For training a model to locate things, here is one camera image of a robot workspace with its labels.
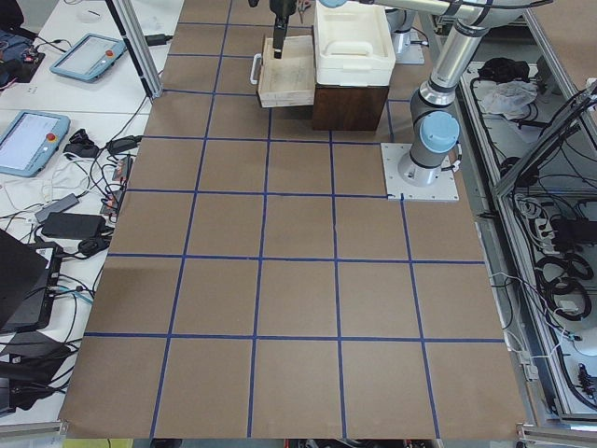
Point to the upper blue teach pendant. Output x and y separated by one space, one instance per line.
89 58

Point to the black power brick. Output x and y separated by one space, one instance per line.
72 226

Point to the grey usb hub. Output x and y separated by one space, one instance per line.
59 206

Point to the white plastic crate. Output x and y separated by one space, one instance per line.
352 45

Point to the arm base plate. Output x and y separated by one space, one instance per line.
407 181
410 55

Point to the light wooden drawer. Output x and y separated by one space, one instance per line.
289 81

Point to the white crumpled cloth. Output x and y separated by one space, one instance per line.
511 100

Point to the blue teach pendant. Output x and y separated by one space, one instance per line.
30 140
89 58

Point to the white drawer handle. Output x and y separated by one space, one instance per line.
255 67

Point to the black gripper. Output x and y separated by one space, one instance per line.
281 7

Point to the aluminium frame post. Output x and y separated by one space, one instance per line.
139 49

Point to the black laptop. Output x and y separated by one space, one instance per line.
29 272

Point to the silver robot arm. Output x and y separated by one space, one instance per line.
400 23
436 131

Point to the lower blue teach pendant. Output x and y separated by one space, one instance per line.
30 140

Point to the aluminium frame rail right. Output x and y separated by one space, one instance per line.
514 300

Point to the dark wooden cabinet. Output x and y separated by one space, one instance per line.
337 108

